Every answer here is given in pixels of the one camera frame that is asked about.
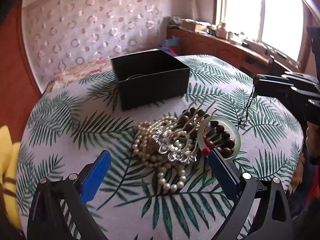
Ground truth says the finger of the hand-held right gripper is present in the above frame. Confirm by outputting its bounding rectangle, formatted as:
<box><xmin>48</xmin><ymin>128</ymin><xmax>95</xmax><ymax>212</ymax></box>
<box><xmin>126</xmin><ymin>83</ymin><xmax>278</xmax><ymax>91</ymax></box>
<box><xmin>253</xmin><ymin>78</ymin><xmax>320</xmax><ymax>122</ymax></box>
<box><xmin>257</xmin><ymin>71</ymin><xmax>320</xmax><ymax>87</ymax></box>

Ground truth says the cardboard box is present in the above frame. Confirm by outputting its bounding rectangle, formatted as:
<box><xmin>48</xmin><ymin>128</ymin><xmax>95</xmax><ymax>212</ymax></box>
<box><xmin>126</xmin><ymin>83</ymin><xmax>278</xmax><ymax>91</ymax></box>
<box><xmin>179</xmin><ymin>19</ymin><xmax>208</xmax><ymax>32</ymax></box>

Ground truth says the window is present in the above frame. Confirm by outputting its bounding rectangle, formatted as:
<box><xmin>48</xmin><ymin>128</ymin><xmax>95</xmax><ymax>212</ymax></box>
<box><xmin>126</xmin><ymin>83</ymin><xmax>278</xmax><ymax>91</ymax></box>
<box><xmin>214</xmin><ymin>0</ymin><xmax>314</xmax><ymax>64</ymax></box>

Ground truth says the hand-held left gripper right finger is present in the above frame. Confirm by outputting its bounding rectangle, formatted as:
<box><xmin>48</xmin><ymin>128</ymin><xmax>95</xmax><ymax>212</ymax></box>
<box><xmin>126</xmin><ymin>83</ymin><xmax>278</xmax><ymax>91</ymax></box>
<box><xmin>207</xmin><ymin>148</ymin><xmax>293</xmax><ymax>240</ymax></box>

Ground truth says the pale jade bangle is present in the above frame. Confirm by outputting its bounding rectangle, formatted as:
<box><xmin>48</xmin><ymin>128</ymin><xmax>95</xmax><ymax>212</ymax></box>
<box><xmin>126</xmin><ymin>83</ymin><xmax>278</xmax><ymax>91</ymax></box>
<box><xmin>200</xmin><ymin>116</ymin><xmax>242</xmax><ymax>161</ymax></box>

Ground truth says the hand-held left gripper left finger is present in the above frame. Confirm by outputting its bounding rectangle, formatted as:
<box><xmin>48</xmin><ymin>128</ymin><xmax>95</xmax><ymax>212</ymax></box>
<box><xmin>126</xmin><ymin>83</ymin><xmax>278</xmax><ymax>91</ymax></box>
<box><xmin>27</xmin><ymin>150</ymin><xmax>112</xmax><ymax>240</ymax></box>

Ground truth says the pearl necklace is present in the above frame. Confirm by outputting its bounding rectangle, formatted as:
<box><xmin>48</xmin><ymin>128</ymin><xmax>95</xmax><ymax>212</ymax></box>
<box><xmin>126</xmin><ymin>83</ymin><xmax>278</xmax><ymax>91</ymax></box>
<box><xmin>132</xmin><ymin>116</ymin><xmax>188</xmax><ymax>193</ymax></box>

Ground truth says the floral bedding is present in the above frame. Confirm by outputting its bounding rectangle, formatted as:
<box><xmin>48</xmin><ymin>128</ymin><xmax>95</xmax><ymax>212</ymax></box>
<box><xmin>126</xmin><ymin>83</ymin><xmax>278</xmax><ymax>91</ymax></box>
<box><xmin>46</xmin><ymin>58</ymin><xmax>116</xmax><ymax>94</ymax></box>

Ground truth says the circle patterned headboard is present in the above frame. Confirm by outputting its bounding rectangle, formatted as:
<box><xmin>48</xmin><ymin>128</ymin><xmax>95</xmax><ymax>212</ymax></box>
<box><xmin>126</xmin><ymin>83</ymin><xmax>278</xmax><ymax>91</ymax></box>
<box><xmin>21</xmin><ymin>0</ymin><xmax>190</xmax><ymax>98</ymax></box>

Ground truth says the silver hair comb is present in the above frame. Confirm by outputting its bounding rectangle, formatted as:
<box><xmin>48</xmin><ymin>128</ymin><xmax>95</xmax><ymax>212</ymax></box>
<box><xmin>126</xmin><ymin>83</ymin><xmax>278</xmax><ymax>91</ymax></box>
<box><xmin>152</xmin><ymin>99</ymin><xmax>217</xmax><ymax>165</ymax></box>

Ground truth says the brown bead bracelet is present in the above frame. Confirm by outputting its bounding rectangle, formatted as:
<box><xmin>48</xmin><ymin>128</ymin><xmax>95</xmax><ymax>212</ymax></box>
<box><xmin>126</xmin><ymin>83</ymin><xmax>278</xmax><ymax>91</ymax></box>
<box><xmin>180</xmin><ymin>107</ymin><xmax>236</xmax><ymax>158</ymax></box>

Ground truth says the black box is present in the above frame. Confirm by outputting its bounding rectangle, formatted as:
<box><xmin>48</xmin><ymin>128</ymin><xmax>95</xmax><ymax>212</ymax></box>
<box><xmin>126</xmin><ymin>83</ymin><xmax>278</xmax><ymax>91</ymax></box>
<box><xmin>110</xmin><ymin>49</ymin><xmax>191</xmax><ymax>111</ymax></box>

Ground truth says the yellow cloth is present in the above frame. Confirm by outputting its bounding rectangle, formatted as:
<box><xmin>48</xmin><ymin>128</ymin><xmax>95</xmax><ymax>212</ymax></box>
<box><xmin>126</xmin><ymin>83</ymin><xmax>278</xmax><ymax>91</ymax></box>
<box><xmin>0</xmin><ymin>125</ymin><xmax>23</xmax><ymax>232</ymax></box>

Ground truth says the colourful patterned cloth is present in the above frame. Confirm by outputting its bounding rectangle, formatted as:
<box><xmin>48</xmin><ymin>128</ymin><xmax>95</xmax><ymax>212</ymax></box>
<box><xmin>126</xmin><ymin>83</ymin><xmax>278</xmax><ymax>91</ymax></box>
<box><xmin>286</xmin><ymin>152</ymin><xmax>320</xmax><ymax>220</ymax></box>

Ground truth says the dark chain necklace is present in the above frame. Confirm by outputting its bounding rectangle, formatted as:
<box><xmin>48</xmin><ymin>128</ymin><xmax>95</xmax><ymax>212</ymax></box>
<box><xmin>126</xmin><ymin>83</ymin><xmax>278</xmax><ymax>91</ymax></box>
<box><xmin>237</xmin><ymin>90</ymin><xmax>258</xmax><ymax>130</ymax></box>

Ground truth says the wooden cabinet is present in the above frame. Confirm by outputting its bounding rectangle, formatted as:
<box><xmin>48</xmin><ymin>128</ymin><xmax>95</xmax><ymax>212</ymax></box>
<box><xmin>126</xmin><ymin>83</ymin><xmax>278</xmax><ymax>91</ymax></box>
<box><xmin>166</xmin><ymin>28</ymin><xmax>302</xmax><ymax>80</ymax></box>

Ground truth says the blue and red cloth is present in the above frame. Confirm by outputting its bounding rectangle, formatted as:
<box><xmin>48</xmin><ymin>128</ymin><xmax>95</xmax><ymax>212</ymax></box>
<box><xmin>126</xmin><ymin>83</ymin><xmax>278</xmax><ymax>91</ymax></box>
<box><xmin>158</xmin><ymin>36</ymin><xmax>181</xmax><ymax>56</ymax></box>

